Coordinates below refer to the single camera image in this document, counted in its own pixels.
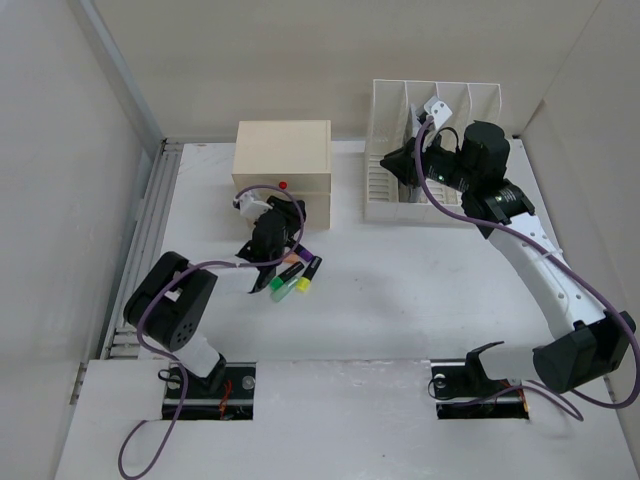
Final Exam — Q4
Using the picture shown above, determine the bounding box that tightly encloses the grey black booklet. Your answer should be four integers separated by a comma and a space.
399, 102, 431, 205

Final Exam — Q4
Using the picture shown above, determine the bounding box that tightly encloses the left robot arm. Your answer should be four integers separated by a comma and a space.
123, 185, 307, 397

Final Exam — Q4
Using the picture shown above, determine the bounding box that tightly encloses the yellow cap black marker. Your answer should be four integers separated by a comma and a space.
295, 256, 323, 293

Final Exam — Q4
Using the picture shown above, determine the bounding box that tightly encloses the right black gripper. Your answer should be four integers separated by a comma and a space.
378, 126, 477, 194

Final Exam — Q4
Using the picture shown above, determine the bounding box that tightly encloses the aluminium frame rail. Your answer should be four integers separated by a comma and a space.
69, 1, 176, 342

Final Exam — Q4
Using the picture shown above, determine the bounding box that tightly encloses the green cap black marker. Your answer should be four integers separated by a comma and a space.
269, 261, 305, 291

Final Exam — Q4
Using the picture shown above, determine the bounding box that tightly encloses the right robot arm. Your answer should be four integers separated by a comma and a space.
380, 115, 639, 394

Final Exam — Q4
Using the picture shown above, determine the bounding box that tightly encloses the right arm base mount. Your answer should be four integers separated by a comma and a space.
427, 342, 529, 420

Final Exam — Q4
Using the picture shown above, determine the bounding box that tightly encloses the clear green tube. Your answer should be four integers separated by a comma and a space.
270, 278, 298, 303

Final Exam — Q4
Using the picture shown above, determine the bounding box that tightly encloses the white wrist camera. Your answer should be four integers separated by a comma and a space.
424, 96, 453, 130
233, 191, 272, 221

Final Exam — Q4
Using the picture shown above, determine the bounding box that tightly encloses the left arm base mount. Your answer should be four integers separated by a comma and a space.
157, 363, 257, 421

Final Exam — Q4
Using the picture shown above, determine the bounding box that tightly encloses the cream wooden drawer cabinet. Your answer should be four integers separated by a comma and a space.
232, 120, 332, 230

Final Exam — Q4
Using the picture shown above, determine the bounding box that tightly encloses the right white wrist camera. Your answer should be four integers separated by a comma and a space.
424, 96, 453, 130

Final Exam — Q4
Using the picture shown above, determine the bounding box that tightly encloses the white plastic file organizer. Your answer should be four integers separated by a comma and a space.
364, 79, 502, 228

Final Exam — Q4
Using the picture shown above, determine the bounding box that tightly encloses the purple cap black marker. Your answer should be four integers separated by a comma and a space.
293, 245, 314, 263

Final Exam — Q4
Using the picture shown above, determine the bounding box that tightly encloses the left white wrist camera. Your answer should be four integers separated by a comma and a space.
233, 191, 272, 221

